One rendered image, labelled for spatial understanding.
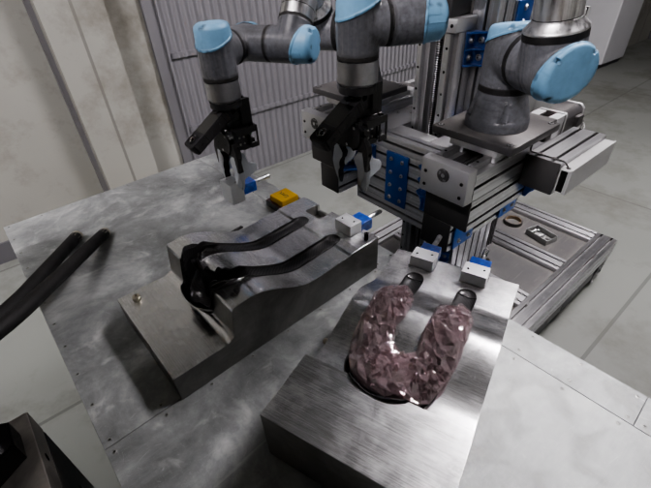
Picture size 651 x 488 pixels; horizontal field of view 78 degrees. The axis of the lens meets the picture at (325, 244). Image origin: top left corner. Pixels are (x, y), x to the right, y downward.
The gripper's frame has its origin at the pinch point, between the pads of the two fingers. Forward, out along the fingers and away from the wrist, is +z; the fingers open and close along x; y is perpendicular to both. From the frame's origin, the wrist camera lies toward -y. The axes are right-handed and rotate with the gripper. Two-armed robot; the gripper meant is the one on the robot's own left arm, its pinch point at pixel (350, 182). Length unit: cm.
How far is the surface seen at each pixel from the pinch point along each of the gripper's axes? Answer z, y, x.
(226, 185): 5.6, -14.7, 28.6
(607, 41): 68, 552, 116
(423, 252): 12.7, 5.6, -16.8
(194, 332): 14.9, -40.6, -0.2
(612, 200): 101, 231, -9
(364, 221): 10.5, 3.0, -1.7
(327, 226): 11.9, -3.0, 4.4
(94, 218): 21, -40, 67
